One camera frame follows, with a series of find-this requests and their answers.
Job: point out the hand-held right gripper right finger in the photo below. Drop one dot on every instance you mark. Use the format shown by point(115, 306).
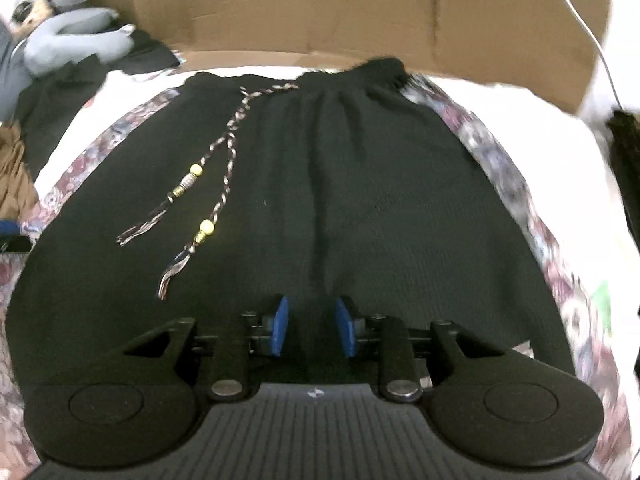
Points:
point(345, 327)

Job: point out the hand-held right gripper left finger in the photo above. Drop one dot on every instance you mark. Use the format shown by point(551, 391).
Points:
point(281, 325)

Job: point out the black knit pants patterned trim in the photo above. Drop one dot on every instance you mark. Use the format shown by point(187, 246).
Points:
point(350, 185)

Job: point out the white printed bed sheet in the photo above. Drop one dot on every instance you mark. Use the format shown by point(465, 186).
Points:
point(550, 110)

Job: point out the brown cloth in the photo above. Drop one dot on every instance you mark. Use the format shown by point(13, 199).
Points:
point(12, 170)

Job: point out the brown cardboard box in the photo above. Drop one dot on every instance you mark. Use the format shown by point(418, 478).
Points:
point(350, 10)

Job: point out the dark cloth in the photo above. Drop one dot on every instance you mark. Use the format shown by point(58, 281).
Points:
point(60, 95)

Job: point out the grey cloth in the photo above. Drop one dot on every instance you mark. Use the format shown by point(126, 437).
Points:
point(10, 70)

